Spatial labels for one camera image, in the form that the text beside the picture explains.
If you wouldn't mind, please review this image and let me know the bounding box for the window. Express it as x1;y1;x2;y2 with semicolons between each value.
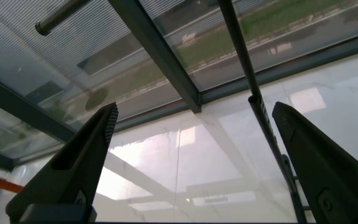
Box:
0;0;358;172

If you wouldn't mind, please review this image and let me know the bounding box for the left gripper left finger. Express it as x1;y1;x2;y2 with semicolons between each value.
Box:
5;102;119;223

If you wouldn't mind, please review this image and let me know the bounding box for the black clothes rack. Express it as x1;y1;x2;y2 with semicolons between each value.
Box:
35;0;358;224

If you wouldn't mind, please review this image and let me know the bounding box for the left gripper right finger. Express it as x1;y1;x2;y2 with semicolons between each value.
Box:
272;101;358;224

